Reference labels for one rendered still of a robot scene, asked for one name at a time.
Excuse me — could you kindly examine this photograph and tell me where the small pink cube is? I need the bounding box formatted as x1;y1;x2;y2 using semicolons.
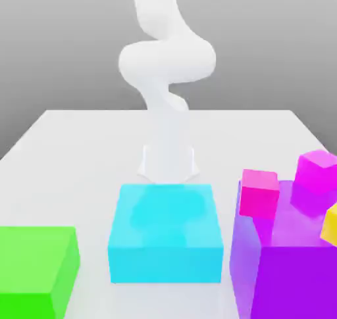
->
238;168;280;220

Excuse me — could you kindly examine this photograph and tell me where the small magenta cube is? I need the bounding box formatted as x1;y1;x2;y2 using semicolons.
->
290;149;337;218

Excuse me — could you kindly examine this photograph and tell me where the small yellow cube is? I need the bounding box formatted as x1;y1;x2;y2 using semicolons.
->
319;202;337;247

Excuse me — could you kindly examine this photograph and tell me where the large cyan box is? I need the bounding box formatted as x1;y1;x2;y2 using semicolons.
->
107;183;224;284

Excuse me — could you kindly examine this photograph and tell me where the large green box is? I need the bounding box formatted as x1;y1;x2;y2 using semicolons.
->
0;226;81;319

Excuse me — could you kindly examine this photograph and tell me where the large purple box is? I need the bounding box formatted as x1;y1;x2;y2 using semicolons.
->
228;179;337;319

